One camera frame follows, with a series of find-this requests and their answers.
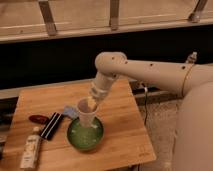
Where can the black striped rectangular box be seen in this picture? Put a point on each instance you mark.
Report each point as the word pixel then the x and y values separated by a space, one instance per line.
pixel 51 126

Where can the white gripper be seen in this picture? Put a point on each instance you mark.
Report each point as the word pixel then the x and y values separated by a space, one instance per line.
pixel 100 88

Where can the middle metal bracket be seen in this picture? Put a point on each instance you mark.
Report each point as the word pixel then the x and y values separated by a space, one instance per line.
pixel 114 14

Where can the light blue small object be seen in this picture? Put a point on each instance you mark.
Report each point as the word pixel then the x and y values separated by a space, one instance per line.
pixel 70 112

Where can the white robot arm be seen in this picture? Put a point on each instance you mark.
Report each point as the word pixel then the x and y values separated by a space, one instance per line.
pixel 193 141

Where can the green ceramic bowl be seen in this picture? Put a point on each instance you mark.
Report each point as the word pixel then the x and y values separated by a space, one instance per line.
pixel 85 138

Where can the left metal bracket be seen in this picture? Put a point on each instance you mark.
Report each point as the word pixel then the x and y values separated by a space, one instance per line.
pixel 47 17

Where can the translucent white cup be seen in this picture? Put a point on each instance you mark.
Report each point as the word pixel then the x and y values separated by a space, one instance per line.
pixel 86 115

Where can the right metal bracket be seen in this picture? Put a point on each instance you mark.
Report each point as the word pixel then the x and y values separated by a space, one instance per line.
pixel 195 16

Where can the metal bracket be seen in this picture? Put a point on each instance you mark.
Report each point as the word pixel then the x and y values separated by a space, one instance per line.
pixel 114 14
pixel 195 16
pixel 47 17

